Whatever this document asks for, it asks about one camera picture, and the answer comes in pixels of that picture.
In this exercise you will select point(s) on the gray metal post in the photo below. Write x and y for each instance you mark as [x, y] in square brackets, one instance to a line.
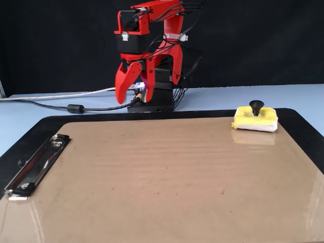
[2, 89]

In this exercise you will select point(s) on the black backdrop curtain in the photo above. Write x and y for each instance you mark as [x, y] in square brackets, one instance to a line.
[253, 38]

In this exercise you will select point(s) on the red robot arm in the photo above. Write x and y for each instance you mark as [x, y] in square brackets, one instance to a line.
[173, 50]

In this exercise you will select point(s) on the yellow sponge with black knob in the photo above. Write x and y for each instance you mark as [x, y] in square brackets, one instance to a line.
[255, 121]

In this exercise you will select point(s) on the brown clipboard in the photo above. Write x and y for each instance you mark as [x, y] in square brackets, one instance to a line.
[152, 189]

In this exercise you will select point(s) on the silver metal clipboard clip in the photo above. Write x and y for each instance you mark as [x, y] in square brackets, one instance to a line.
[38, 164]

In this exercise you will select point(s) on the controller circuit board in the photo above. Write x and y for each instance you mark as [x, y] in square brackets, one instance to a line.
[139, 86]

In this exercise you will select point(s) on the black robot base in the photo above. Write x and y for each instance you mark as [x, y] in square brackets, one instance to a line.
[162, 98]

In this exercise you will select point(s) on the black mat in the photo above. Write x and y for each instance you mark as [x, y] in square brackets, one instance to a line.
[33, 131]

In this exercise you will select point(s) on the white zip tie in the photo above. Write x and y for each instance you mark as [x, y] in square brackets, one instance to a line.
[183, 38]

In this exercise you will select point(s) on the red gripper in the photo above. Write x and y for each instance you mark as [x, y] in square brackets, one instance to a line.
[138, 57]

